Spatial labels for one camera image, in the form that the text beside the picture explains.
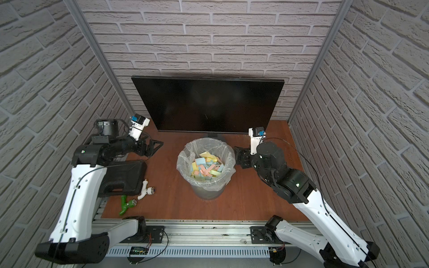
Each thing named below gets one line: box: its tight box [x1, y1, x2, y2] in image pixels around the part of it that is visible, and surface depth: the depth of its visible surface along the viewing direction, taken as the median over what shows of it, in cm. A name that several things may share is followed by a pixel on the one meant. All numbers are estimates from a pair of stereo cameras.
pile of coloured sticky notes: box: [190, 151, 225, 180], surface depth 82 cm
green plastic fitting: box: [118, 194, 138, 216], surface depth 81 cm
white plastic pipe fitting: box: [137, 178, 156, 201], surface depth 86 cm
